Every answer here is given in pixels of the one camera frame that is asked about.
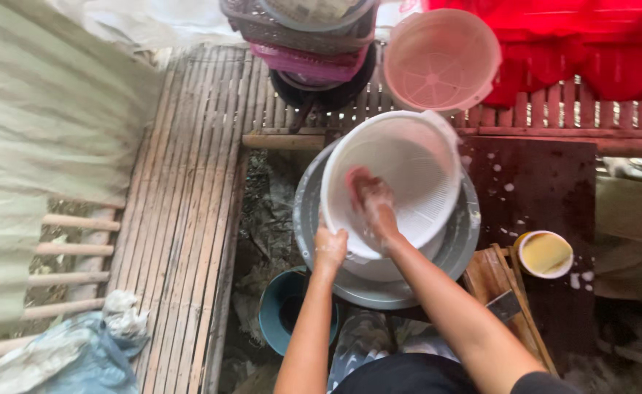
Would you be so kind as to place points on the person's right hand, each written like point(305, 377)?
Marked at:
point(374, 203)

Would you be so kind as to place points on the person's left hand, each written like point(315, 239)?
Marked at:
point(330, 247)

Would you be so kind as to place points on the person's right fingers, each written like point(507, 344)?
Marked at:
point(366, 189)

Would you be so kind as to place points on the person's left fingers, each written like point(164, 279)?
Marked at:
point(331, 233)

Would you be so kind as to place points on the pink scrubbing sponge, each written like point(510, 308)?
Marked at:
point(356, 178)

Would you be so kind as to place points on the white plastic colander basket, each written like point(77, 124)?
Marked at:
point(408, 164)

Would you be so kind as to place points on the teal plastic bucket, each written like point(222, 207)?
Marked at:
point(277, 312)

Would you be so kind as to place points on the black cooking pan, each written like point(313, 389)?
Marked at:
point(326, 96)

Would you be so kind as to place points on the grey metal wash basin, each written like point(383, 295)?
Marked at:
point(461, 241)

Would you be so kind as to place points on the person's patterned shorts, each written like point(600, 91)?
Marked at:
point(365, 339)

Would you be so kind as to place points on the bamboo slat platform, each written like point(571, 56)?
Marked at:
point(184, 208)

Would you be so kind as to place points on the pink plastic colander basket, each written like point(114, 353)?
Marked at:
point(439, 58)

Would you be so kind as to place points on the stack of plastic baskets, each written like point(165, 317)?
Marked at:
point(304, 38)

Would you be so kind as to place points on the wooden stool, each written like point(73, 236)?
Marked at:
point(501, 290)

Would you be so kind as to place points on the dark wooden board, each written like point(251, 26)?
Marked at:
point(540, 186)

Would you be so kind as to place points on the person's black shirt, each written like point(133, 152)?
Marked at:
point(452, 377)

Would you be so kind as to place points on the yellow soap tub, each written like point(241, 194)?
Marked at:
point(544, 254)

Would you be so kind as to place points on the white crumpled rag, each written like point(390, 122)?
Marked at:
point(122, 317)

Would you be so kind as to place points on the red cloth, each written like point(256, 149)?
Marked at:
point(572, 44)

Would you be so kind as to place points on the blue plastic bag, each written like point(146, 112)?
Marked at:
point(75, 361)

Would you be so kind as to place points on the green tarp curtain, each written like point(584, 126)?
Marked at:
point(42, 153)

